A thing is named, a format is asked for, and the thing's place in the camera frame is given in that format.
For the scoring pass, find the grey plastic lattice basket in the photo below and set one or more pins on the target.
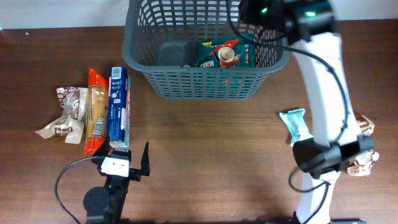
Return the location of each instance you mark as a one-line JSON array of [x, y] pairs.
[[161, 40]]

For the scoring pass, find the blue tissue pack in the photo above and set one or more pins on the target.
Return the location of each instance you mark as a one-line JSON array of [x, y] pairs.
[[118, 108]]

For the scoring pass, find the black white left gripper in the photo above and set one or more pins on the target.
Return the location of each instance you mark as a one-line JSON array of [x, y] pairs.
[[136, 173]]

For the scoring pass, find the beige brown snack bag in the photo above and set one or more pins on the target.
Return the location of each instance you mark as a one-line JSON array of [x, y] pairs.
[[70, 125], [363, 162]]

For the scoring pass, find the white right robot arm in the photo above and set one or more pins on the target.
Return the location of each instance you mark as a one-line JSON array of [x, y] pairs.
[[312, 36]]

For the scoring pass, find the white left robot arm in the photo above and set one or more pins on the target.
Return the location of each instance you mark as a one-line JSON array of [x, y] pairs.
[[104, 204]]

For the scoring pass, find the mint green snack wrapper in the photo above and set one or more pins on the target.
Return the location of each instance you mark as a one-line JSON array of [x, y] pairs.
[[295, 123]]

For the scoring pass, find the green Nescafe coffee bag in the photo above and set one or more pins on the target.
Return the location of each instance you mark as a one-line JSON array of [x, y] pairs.
[[229, 51]]

